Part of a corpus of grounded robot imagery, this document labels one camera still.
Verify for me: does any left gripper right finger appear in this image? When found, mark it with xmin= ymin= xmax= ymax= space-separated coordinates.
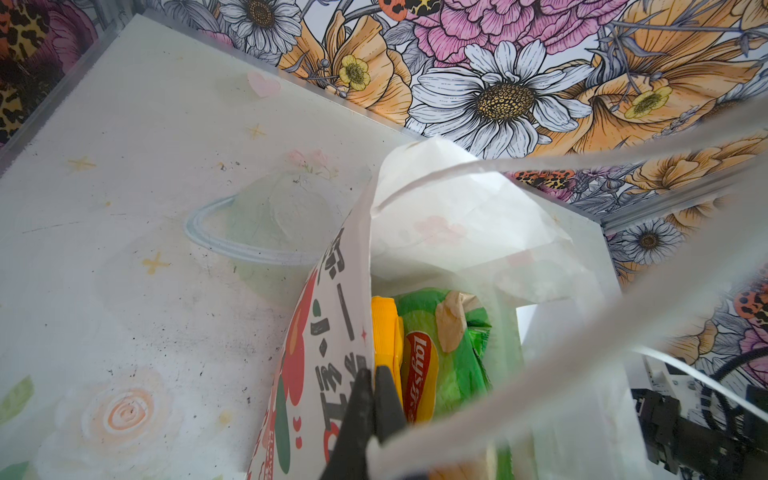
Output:
xmin=374 ymin=366 xmax=428 ymax=480

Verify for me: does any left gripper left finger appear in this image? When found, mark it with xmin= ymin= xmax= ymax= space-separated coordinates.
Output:
xmin=320 ymin=369 xmax=375 ymax=480

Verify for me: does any yellow mango snack bag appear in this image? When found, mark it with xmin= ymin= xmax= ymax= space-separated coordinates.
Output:
xmin=371 ymin=296 xmax=404 ymax=404

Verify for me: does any green Lays chips bag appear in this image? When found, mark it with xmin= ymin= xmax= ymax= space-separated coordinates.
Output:
xmin=395 ymin=287 xmax=517 ymax=480

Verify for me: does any white paper gift bag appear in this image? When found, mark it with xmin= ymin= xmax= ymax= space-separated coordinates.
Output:
xmin=245 ymin=95 xmax=768 ymax=480

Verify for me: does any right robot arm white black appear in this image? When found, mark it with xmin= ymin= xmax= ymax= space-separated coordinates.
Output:
xmin=632 ymin=348 xmax=767 ymax=479

